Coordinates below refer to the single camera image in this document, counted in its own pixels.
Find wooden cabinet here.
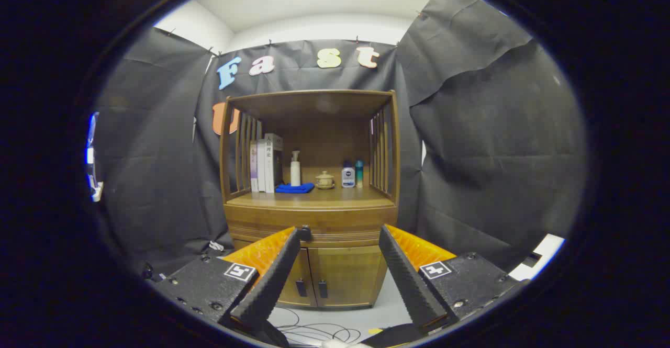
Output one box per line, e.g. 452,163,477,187
219,89,401,309

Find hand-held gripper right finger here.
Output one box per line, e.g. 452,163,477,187
378,224,529,333

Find wooden cabinet door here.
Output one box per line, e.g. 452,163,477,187
276,246,318,307
309,245,388,308

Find white spine book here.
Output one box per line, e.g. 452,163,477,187
257,139,266,193

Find wooden countertop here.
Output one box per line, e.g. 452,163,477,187
226,183,396,210

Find wooden drawer with black knob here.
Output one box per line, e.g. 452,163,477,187
225,207,397,248

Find blue folded cloth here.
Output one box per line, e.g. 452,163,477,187
275,182,315,194

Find grey book with portrait cover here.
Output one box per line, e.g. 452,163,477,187
264,133,284,193

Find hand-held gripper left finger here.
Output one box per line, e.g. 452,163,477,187
152,227,302,333

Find thin black floor cables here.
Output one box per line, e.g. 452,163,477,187
275,309,363,346

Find lilac spine book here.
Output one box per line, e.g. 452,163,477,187
250,140,259,193

